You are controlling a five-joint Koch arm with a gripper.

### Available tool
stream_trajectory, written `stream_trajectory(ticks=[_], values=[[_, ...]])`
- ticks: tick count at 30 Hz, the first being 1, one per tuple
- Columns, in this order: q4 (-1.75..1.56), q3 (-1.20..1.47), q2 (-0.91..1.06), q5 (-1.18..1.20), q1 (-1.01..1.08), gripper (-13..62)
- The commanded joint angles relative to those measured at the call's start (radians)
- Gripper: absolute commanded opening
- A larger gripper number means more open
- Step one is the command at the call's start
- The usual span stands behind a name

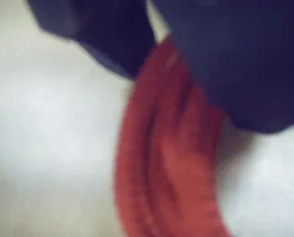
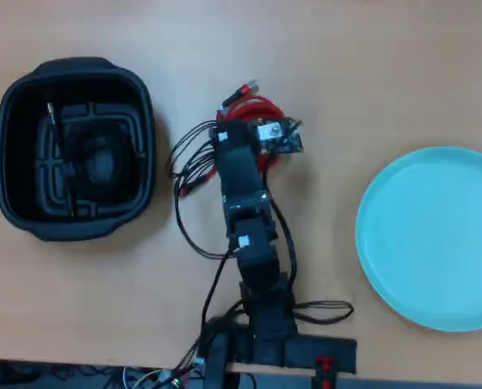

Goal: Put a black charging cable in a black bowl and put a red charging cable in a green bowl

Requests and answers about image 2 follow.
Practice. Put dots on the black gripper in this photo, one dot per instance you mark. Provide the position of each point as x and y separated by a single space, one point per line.
238 166

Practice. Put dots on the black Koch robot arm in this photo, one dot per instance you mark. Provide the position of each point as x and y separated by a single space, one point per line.
258 259

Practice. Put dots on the black square plastic bowl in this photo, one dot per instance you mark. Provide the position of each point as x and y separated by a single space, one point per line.
18 121

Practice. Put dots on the light blue plate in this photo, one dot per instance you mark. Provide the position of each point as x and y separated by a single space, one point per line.
431 239

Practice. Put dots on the black and red table clamp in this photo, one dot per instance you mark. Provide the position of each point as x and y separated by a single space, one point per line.
325 370

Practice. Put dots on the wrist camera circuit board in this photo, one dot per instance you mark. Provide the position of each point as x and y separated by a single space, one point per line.
283 135

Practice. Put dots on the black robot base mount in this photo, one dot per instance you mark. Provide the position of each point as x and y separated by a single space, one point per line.
317 350

